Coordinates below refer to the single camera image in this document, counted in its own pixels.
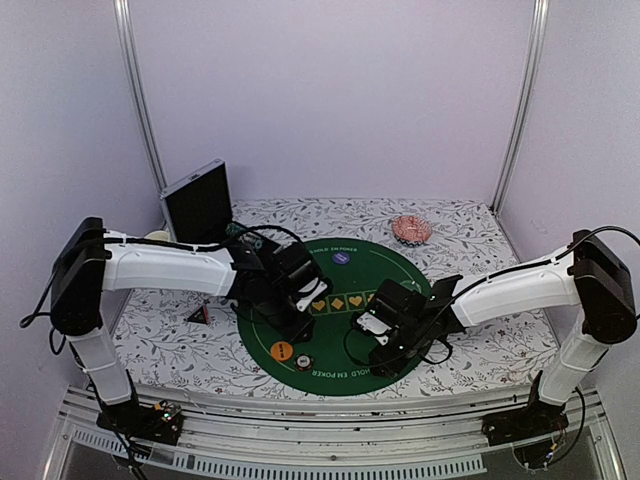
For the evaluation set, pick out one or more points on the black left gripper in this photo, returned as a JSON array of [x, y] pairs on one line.
[[296, 333]]

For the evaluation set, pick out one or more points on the orange big blind button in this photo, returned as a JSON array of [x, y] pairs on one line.
[[281, 351]]

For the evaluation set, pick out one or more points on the black triangular all-in marker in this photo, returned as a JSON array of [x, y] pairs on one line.
[[199, 316]]

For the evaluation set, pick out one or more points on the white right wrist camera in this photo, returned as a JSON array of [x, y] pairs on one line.
[[369, 325]]

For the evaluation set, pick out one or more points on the red black 100 chip stack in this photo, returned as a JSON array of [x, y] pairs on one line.
[[303, 362]]

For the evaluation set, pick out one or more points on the aluminium poker chip case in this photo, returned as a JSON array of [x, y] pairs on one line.
[[197, 208]]

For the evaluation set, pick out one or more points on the purple small blind button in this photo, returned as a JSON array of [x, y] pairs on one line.
[[341, 258]]

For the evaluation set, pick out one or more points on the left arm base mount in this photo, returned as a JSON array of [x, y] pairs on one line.
[[160, 423]]

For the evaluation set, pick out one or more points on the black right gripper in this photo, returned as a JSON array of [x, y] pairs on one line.
[[391, 367]]

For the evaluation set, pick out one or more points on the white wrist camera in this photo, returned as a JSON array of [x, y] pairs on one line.
[[369, 325], [314, 290]]

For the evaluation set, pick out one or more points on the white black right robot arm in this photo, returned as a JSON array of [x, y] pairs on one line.
[[586, 274]]

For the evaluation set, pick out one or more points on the aluminium front rail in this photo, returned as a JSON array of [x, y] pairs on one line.
[[235, 437]]

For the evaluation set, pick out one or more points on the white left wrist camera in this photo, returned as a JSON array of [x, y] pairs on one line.
[[314, 290]]

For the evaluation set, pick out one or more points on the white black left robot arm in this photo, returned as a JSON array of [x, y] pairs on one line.
[[268, 268]]

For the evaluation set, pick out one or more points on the left aluminium frame post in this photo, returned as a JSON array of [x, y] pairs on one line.
[[126, 37]]

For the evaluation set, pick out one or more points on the round green poker mat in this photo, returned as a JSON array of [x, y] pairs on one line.
[[340, 356]]

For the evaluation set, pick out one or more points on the cream ceramic mug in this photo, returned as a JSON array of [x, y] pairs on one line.
[[159, 235]]

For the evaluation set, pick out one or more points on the red patterned small bowl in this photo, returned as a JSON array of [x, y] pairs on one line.
[[411, 231]]

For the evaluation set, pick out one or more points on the aluminium frame post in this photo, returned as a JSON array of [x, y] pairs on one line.
[[533, 56], [126, 37]]

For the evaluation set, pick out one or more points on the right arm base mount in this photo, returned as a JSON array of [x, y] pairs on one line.
[[531, 421]]

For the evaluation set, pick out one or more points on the right aluminium frame post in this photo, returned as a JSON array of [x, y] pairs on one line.
[[533, 56]]

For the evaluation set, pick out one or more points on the green poker chip row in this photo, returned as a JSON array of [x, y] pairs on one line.
[[243, 234]]

